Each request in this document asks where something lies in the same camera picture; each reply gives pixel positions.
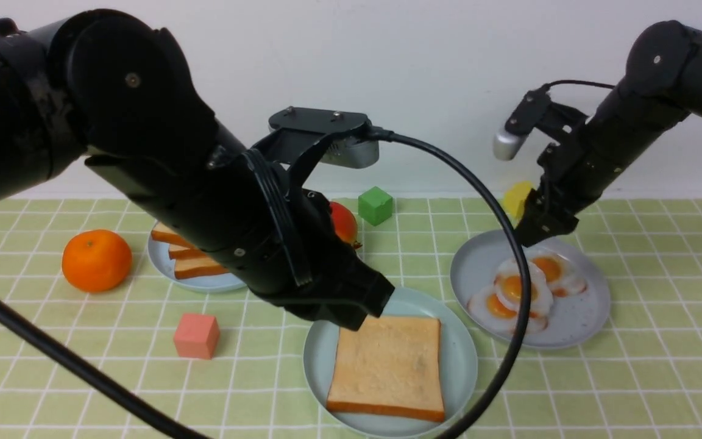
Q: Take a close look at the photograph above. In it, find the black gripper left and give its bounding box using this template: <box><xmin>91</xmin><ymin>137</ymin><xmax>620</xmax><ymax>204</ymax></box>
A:
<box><xmin>241</xmin><ymin>189</ymin><xmax>395</xmax><ymax>331</ymax></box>

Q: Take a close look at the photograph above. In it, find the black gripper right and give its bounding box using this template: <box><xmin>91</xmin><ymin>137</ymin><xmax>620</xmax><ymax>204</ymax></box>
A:
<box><xmin>515</xmin><ymin>141</ymin><xmax>614</xmax><ymax>248</ymax></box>

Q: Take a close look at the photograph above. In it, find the toast slice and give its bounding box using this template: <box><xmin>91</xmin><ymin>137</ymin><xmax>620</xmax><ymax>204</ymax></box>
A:
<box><xmin>168</xmin><ymin>244</ymin><xmax>205</xmax><ymax>260</ymax></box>
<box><xmin>326</xmin><ymin>316</ymin><xmax>446</xmax><ymax>423</ymax></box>
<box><xmin>150</xmin><ymin>222</ymin><xmax>195</xmax><ymax>248</ymax></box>
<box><xmin>174</xmin><ymin>256</ymin><xmax>228</xmax><ymax>280</ymax></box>

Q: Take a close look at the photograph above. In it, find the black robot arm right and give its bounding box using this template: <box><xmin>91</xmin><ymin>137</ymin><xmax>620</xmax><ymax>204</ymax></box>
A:
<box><xmin>494</xmin><ymin>20</ymin><xmax>702</xmax><ymax>248</ymax></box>

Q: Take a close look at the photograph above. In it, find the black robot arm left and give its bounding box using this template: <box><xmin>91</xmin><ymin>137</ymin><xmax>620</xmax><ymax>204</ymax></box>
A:
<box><xmin>0</xmin><ymin>9</ymin><xmax>394</xmax><ymax>330</ymax></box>

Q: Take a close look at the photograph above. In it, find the yellow cube block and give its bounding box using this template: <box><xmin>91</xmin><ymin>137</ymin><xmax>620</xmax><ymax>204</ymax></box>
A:
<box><xmin>502</xmin><ymin>180</ymin><xmax>533</xmax><ymax>223</ymax></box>

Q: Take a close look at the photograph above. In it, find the green cube block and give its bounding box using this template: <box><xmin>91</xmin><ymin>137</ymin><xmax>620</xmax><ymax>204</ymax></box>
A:
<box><xmin>357</xmin><ymin>187</ymin><xmax>394</xmax><ymax>227</ymax></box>

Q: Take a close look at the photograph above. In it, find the salmon pink cube block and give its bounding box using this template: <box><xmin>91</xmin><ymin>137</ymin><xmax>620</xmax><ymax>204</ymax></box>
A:
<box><xmin>172</xmin><ymin>312</ymin><xmax>221</xmax><ymax>360</ymax></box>

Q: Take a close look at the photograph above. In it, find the light blue bread plate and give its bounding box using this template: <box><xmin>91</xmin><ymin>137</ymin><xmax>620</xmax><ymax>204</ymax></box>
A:
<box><xmin>147</xmin><ymin>236</ymin><xmax>245</xmax><ymax>294</ymax></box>

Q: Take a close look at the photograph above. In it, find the orange mandarin fruit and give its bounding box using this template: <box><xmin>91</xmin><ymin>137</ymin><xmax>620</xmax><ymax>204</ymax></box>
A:
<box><xmin>62</xmin><ymin>229</ymin><xmax>133</xmax><ymax>293</ymax></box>

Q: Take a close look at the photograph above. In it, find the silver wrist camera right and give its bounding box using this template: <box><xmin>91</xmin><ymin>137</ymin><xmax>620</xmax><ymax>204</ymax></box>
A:
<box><xmin>492</xmin><ymin>85</ymin><xmax>589</xmax><ymax>162</ymax></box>

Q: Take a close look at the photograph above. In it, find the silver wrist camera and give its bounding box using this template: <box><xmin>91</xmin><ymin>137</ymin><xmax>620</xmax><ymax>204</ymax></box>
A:
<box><xmin>492</xmin><ymin>85</ymin><xmax>589</xmax><ymax>162</ymax></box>
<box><xmin>253</xmin><ymin>107</ymin><xmax>380</xmax><ymax>185</ymax></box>

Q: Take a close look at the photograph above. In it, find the thin black cable right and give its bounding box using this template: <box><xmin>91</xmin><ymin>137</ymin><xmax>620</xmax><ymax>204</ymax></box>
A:
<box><xmin>543</xmin><ymin>79</ymin><xmax>617</xmax><ymax>92</ymax></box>

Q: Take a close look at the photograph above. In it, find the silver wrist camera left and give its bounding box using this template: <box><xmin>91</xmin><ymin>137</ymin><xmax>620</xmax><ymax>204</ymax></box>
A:
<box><xmin>253</xmin><ymin>107</ymin><xmax>380</xmax><ymax>185</ymax></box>

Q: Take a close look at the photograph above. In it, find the black cable loop left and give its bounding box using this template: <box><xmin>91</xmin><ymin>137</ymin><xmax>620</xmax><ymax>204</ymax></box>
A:
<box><xmin>0</xmin><ymin>125</ymin><xmax>533</xmax><ymax>439</ymax></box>

